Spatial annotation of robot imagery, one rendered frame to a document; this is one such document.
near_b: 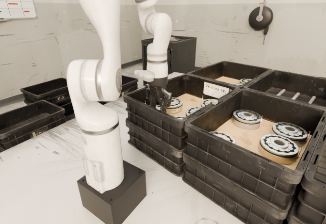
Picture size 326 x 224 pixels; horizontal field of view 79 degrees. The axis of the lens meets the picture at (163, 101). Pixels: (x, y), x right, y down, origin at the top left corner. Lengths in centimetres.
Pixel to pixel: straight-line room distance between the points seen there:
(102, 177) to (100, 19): 37
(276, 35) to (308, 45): 50
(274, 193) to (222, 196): 16
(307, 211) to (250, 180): 12
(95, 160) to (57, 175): 33
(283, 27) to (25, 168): 381
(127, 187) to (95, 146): 15
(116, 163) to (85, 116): 15
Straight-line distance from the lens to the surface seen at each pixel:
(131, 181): 59
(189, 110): 81
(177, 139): 64
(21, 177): 89
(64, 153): 92
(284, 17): 397
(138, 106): 71
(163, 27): 64
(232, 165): 56
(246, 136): 75
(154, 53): 67
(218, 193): 65
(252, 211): 62
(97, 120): 47
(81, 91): 44
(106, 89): 42
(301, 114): 85
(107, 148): 50
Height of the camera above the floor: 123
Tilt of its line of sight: 25 degrees down
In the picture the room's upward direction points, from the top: straight up
